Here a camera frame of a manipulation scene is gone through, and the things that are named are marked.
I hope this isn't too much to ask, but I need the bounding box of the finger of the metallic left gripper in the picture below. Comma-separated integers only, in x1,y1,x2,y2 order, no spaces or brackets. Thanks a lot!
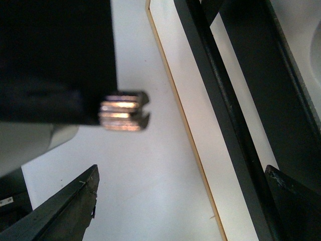
98,91,150,132

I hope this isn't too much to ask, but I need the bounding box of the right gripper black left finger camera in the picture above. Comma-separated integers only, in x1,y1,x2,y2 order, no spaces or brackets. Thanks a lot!
1,165,99,240

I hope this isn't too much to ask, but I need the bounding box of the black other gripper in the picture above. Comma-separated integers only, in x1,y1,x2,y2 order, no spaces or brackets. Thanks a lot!
1,1,117,126

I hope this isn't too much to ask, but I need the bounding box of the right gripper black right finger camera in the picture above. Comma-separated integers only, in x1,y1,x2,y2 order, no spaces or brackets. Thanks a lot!
265,165,320,240

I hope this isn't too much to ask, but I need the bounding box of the black drawer handle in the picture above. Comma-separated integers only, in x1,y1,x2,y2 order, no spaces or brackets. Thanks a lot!
173,0,321,241

